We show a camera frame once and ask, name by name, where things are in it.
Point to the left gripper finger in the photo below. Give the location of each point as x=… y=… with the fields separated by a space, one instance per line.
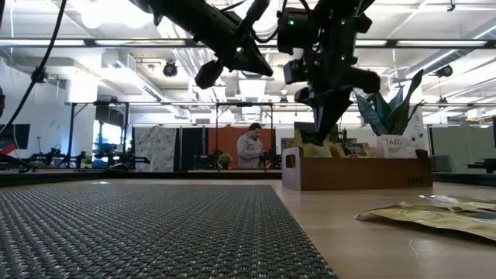
x=259 y=72
x=257 y=58

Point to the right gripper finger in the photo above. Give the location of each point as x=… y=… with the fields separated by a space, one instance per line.
x=366 y=81
x=329 y=116

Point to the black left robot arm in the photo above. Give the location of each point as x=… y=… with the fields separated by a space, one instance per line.
x=182 y=15

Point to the wooden tea organiser box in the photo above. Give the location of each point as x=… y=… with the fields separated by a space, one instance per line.
x=356 y=174

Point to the black computer monitor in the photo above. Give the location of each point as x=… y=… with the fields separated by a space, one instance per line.
x=304 y=127

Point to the snake plant in white pot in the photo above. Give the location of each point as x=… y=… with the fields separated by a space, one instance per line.
x=395 y=112

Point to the black ceiling spotlight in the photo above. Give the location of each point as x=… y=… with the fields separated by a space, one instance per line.
x=170 y=69
x=444 y=71

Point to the black overhead light bar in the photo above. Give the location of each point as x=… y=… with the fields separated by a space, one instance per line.
x=426 y=43

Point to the person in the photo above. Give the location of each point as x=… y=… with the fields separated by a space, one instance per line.
x=250 y=149

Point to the small background plant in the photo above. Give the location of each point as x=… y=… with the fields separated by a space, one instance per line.
x=224 y=159

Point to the grey partition panel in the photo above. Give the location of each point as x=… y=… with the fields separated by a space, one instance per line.
x=461 y=141

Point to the white patterned sheet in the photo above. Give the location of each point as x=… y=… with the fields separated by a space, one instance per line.
x=155 y=149

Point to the grey woven placemat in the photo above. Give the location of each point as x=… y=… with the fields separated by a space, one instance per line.
x=135 y=232

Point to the red black background equipment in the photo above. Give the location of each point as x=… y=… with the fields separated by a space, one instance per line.
x=9 y=151

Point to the black metal workstation frame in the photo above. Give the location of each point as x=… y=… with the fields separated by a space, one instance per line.
x=71 y=131
x=244 y=104

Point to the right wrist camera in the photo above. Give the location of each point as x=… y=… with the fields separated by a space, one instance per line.
x=296 y=29

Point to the orange partition wall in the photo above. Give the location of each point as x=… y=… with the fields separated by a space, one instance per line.
x=224 y=141

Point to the black metal table frame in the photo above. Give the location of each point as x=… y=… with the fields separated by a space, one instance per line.
x=155 y=175

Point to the dark wall screen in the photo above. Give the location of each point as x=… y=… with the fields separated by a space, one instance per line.
x=17 y=135

